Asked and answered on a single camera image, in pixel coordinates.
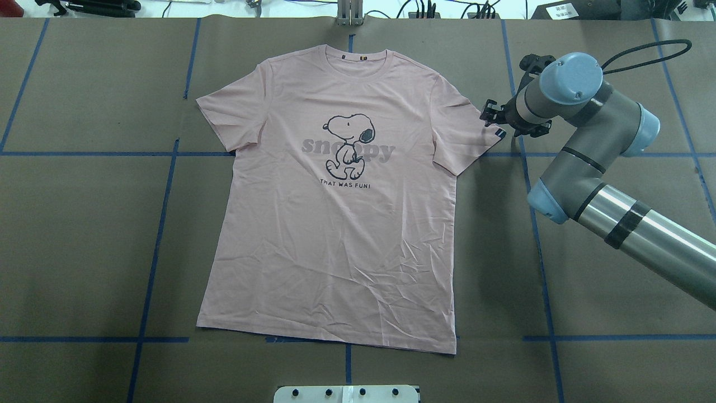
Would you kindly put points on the pink Snoopy t-shirt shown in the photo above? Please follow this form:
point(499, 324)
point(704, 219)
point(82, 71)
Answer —
point(340, 218)

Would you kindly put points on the black folded tripod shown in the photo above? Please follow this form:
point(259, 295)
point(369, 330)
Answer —
point(119, 9)

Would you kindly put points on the white pillar with base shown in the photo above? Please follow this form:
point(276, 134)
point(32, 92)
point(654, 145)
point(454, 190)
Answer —
point(348, 393)

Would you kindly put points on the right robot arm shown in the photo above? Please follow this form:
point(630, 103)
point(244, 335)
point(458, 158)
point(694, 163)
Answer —
point(607, 125)

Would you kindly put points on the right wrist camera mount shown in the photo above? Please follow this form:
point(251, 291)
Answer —
point(532, 124)

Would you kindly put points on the aluminium frame post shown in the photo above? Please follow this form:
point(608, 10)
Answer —
point(350, 13)

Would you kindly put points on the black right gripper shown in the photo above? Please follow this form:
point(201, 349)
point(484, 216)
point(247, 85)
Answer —
point(509, 115)

